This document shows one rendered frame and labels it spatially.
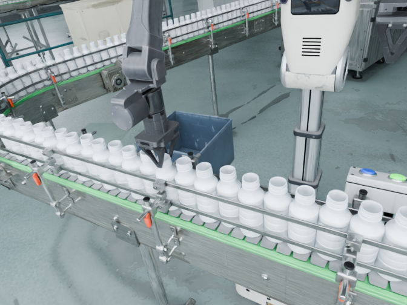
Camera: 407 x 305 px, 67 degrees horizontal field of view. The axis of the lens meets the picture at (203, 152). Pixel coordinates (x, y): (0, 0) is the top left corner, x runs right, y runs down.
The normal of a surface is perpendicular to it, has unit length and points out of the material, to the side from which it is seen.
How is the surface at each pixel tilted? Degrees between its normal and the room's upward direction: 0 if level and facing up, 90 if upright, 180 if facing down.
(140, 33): 62
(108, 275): 0
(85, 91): 90
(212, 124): 90
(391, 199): 70
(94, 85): 90
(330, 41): 90
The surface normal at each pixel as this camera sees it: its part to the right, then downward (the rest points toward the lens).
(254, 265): -0.48, 0.53
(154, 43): 0.84, 0.18
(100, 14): 0.68, 0.34
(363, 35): -0.73, 0.45
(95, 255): -0.11, -0.83
